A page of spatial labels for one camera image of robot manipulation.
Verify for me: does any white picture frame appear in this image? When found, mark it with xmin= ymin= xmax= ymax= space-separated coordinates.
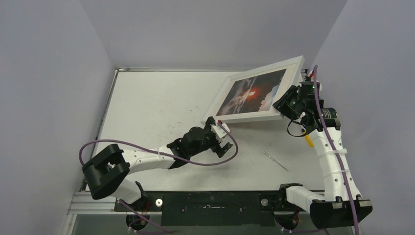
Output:
xmin=202 ymin=56 xmax=305 ymax=123

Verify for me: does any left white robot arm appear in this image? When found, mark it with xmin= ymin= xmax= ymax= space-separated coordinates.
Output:
xmin=81 ymin=117 xmax=237 ymax=211

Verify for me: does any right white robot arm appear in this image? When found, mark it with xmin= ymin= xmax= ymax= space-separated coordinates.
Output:
xmin=273 ymin=81 xmax=373 ymax=229

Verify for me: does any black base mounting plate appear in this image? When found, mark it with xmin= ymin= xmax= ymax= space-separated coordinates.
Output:
xmin=130 ymin=190 xmax=302 ymax=227

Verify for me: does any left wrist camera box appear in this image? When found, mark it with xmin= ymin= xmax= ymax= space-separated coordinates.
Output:
xmin=210 ymin=120 xmax=231 ymax=142

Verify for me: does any sunset photo in frame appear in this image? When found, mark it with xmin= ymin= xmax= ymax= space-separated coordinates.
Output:
xmin=216 ymin=69 xmax=286 ymax=116

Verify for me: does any yellow handled screwdriver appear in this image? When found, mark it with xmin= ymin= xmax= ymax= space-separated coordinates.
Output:
xmin=301 ymin=128 xmax=314 ymax=148

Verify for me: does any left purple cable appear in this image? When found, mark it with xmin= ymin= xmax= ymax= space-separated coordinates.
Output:
xmin=79 ymin=121 xmax=239 ymax=167

